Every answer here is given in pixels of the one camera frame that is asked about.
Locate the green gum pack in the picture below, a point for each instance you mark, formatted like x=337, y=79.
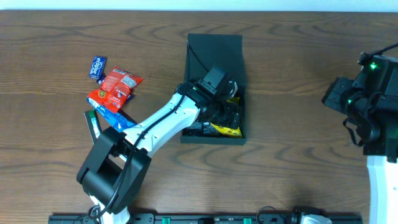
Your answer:
x=93, y=124

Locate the black snack pouch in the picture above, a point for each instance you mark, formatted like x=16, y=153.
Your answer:
x=201, y=129

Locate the yellow snack packet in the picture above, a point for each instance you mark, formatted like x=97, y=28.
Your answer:
x=230, y=132

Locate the black cardboard box with lid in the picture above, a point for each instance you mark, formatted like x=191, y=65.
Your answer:
x=203, y=52

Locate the black mounting rail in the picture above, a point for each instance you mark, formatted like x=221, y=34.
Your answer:
x=148, y=218

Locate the blue Eclipse mint tin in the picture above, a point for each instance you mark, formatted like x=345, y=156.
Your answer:
x=97, y=67

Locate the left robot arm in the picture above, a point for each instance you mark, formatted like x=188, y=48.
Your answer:
x=116, y=165

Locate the red snack packet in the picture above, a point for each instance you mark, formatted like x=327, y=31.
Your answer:
x=115, y=89

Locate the purple Dairy Milk chocolate bar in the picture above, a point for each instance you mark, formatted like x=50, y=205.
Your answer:
x=101, y=80

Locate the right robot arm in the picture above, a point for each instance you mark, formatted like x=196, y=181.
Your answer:
x=370, y=103

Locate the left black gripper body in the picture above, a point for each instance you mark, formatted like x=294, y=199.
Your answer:
x=222, y=114

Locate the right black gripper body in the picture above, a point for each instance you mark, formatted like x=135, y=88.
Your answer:
x=333, y=94

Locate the blue snack bar wrapper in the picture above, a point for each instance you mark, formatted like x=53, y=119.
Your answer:
x=118, y=121

